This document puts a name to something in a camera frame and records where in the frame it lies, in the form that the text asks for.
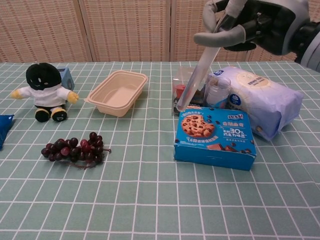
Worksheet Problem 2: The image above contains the blue cookie snack packet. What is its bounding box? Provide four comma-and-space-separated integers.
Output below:
0, 114, 15, 152

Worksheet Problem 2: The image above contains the clear coffee capsule box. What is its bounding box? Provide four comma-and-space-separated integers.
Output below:
171, 66, 214, 117

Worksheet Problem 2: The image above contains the pale purple soft bag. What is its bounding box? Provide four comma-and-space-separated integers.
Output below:
212, 66, 304, 142

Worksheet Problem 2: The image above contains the black-headed plush doll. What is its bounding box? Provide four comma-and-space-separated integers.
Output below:
10, 62, 80, 123

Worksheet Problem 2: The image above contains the clear plastic test tube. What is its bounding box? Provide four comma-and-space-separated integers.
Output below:
176, 0, 247, 113

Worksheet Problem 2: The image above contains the bamboo folding screen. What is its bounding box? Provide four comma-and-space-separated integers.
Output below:
0, 0, 320, 64

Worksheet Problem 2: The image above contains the clear jar with blue label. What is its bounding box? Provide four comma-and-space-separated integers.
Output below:
203, 74, 232, 111

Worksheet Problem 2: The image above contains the beige food tray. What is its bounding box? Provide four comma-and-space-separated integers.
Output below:
84, 70, 149, 119

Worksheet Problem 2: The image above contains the light blue small carton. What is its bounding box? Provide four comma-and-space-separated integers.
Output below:
57, 66, 75, 91

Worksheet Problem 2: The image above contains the green checked tablecloth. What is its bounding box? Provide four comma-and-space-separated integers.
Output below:
0, 60, 320, 240

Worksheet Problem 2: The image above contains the blue chocolate cookie box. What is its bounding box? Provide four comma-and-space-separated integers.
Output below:
173, 105, 258, 172

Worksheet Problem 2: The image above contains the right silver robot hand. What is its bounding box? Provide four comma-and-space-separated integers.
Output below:
193, 0, 311, 57

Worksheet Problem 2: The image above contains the dark purple grape bunch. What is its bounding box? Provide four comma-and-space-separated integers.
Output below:
41, 131, 112, 171

